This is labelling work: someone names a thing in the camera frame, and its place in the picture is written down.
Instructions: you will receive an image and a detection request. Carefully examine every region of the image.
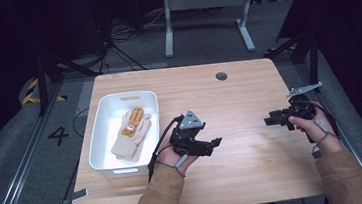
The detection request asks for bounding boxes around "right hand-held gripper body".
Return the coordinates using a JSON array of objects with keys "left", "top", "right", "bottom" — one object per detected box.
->
[{"left": 279, "top": 80, "right": 328, "bottom": 127}]

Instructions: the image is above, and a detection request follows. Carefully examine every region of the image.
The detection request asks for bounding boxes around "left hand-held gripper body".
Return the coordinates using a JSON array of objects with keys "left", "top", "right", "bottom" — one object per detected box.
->
[{"left": 166, "top": 107, "right": 216, "bottom": 161}]

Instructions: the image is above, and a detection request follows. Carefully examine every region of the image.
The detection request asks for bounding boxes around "beige knit glove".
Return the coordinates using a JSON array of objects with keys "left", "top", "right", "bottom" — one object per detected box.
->
[{"left": 107, "top": 107, "right": 157, "bottom": 166}]

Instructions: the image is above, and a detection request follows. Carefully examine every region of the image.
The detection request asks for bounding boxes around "white plastic bin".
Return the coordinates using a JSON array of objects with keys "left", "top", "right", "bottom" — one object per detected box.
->
[{"left": 82, "top": 88, "right": 166, "bottom": 181}]

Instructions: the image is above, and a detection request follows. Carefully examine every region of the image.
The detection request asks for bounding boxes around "person's right hand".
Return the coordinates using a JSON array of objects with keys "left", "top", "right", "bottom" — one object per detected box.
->
[{"left": 286, "top": 97, "right": 345, "bottom": 160}]

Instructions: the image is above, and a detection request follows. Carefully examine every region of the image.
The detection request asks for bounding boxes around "person's left hand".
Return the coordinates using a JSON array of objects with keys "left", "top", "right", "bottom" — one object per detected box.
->
[{"left": 155, "top": 140, "right": 202, "bottom": 177}]

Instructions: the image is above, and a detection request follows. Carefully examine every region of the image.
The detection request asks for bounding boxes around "black tripod stand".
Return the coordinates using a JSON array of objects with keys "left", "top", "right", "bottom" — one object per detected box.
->
[
  {"left": 30, "top": 44, "right": 104, "bottom": 118},
  {"left": 260, "top": 28, "right": 324, "bottom": 99}
]

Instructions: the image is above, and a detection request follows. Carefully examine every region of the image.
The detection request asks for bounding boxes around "yellow black floor tape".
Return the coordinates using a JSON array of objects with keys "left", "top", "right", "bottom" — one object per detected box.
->
[{"left": 19, "top": 75, "right": 68, "bottom": 106}]

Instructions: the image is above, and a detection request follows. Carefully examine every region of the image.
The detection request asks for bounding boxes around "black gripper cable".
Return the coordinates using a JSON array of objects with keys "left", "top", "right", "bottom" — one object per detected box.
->
[{"left": 141, "top": 114, "right": 191, "bottom": 184}]

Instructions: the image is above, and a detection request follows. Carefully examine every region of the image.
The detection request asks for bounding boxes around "grey wrist strap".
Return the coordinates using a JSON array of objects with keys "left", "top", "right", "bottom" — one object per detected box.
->
[
  {"left": 307, "top": 114, "right": 342, "bottom": 161},
  {"left": 154, "top": 154, "right": 191, "bottom": 181}
]

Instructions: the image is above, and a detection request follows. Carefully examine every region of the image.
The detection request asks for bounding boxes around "table cable hole grommet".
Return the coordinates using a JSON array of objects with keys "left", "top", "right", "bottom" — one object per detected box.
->
[{"left": 214, "top": 70, "right": 229, "bottom": 83}]

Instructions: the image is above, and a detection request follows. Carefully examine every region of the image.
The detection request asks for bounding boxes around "bundle of floor cables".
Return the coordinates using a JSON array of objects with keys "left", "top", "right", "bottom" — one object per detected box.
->
[{"left": 92, "top": 7, "right": 174, "bottom": 75}]

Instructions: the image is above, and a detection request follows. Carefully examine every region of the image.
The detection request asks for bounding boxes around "grey table edge bracket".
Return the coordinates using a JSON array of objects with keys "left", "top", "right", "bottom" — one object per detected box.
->
[{"left": 59, "top": 187, "right": 90, "bottom": 204}]

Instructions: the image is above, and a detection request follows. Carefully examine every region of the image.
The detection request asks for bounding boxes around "white metal stand frame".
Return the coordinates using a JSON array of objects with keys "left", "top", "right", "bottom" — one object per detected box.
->
[{"left": 159, "top": 0, "right": 261, "bottom": 60}]

